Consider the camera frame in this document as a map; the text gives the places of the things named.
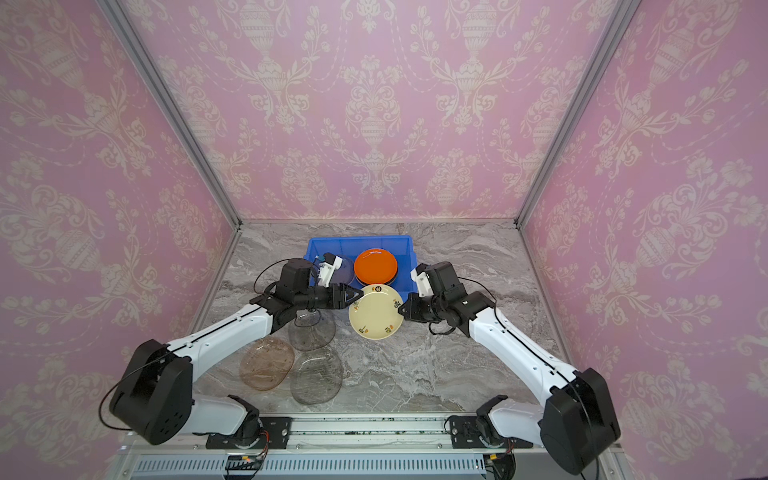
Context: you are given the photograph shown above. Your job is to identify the grey glass plate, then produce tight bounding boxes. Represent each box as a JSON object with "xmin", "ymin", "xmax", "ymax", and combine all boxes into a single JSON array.
[
  {"xmin": 289, "ymin": 310, "xmax": 336, "ymax": 352},
  {"xmin": 290, "ymin": 346, "xmax": 344, "ymax": 405}
]

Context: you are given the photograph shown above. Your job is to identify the aluminium front rail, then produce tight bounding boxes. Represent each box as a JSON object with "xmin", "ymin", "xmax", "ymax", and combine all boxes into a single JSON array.
[{"xmin": 116, "ymin": 410, "xmax": 625, "ymax": 480}]

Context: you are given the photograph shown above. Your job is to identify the brown glass plate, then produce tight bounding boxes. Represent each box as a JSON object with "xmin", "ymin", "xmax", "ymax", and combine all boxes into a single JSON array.
[
  {"xmin": 239, "ymin": 337, "xmax": 295, "ymax": 391},
  {"xmin": 329, "ymin": 256, "xmax": 355, "ymax": 285}
]

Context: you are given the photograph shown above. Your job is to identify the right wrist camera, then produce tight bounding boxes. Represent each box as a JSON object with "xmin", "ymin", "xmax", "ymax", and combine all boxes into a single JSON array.
[{"xmin": 410, "ymin": 264, "xmax": 434, "ymax": 298}]

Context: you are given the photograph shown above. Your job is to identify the cream plate with flowers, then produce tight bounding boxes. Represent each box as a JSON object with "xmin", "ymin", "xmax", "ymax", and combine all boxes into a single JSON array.
[{"xmin": 349, "ymin": 284, "xmax": 404, "ymax": 341}]

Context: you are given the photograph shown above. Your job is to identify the blue plastic bin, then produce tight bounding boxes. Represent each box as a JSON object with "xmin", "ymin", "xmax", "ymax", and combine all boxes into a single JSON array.
[{"xmin": 304, "ymin": 235, "xmax": 418, "ymax": 299}]

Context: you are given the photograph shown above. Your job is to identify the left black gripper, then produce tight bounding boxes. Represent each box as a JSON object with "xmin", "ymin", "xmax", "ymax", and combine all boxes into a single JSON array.
[{"xmin": 295, "ymin": 282, "xmax": 365, "ymax": 311}]

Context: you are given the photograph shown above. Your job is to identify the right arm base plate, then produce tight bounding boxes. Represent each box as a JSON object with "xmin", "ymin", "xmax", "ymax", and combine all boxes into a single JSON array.
[{"xmin": 444, "ymin": 415, "xmax": 534, "ymax": 450}]

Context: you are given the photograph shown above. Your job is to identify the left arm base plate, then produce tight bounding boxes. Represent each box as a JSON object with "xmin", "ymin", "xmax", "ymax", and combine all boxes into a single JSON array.
[{"xmin": 205, "ymin": 417, "xmax": 293, "ymax": 451}]

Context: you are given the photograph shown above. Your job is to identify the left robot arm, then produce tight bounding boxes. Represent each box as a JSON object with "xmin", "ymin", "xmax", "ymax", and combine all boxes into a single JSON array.
[{"xmin": 97, "ymin": 258, "xmax": 364, "ymax": 449}]

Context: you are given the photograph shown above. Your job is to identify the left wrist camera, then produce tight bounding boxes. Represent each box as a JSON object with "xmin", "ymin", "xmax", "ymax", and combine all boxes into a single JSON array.
[{"xmin": 317, "ymin": 253, "xmax": 344, "ymax": 287}]

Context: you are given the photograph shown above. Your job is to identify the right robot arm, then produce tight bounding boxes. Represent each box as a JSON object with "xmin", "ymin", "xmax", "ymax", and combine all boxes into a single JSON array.
[{"xmin": 398, "ymin": 262, "xmax": 621, "ymax": 475}]

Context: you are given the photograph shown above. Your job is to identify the orange round plate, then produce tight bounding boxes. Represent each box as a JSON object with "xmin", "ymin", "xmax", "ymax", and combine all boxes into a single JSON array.
[{"xmin": 353, "ymin": 248, "xmax": 398, "ymax": 285}]

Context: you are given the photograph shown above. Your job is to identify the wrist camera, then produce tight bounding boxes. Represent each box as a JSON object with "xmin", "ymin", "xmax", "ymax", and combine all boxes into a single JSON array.
[
  {"xmin": 410, "ymin": 264, "xmax": 434, "ymax": 298},
  {"xmin": 317, "ymin": 253, "xmax": 344, "ymax": 287}
]

